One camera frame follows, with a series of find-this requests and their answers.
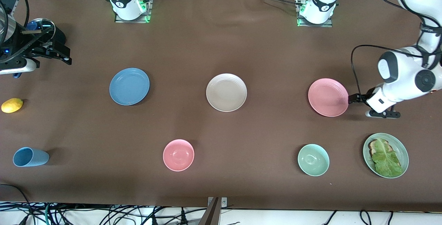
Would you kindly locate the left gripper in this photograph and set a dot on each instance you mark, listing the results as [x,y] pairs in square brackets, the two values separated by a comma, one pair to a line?
[359,98]

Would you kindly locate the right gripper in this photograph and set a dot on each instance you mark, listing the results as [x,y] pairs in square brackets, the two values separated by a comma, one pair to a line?
[34,44]

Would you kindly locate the pink plate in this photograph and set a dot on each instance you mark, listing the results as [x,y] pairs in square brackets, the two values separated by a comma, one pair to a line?
[326,97]

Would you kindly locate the blue plate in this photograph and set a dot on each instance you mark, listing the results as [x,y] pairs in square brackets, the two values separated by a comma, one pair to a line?
[129,86]

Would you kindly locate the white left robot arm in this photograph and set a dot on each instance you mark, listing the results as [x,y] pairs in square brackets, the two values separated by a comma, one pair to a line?
[404,76]

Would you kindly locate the dark blue saucepan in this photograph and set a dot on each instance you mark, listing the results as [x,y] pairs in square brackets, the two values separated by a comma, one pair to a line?
[59,36]

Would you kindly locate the glass lid with blue knob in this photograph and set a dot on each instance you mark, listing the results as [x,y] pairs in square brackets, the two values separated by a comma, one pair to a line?
[45,24]

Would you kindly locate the toast slice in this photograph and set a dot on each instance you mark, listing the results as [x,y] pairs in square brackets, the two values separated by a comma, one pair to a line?
[372,145]

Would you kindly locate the green plate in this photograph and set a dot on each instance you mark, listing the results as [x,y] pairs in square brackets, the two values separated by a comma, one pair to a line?
[401,149]

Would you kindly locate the green lettuce leaf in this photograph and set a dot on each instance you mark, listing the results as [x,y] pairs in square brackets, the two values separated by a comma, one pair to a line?
[386,162]

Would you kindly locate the yellow lemon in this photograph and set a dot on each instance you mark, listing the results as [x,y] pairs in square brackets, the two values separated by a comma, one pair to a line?
[12,105]

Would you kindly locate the green bowl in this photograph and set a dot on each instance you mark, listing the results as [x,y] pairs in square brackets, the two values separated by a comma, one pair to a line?
[313,160]

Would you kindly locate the blue cup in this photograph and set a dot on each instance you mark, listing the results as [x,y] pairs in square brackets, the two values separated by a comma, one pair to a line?
[31,157]

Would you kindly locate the beige plate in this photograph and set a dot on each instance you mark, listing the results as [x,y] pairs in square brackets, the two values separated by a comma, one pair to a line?
[226,92]

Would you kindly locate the pink bowl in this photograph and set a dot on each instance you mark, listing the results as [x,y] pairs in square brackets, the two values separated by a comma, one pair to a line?
[178,155]

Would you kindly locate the dark metal bar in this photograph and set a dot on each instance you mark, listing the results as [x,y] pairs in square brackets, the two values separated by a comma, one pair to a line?
[212,214]

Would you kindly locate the metal table edge bracket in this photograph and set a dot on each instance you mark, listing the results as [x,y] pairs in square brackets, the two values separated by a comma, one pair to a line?
[224,202]

